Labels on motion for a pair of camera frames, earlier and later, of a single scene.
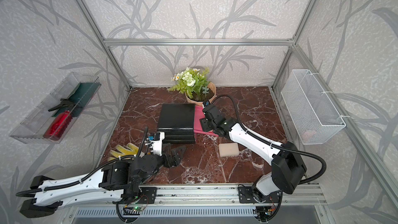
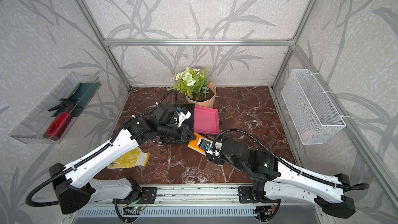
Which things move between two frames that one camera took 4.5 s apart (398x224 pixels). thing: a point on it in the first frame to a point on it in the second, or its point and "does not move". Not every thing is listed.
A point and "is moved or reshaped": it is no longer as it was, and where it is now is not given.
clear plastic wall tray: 54,118 does not move
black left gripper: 175,162 to 183,134
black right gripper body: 206,126 to 223,159
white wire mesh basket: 316,119 does not move
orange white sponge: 230,149 is moved or reshaped
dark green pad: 81,96 does not move
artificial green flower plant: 193,81 does not move
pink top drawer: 199,113 does not move
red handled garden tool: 58,126 does not move
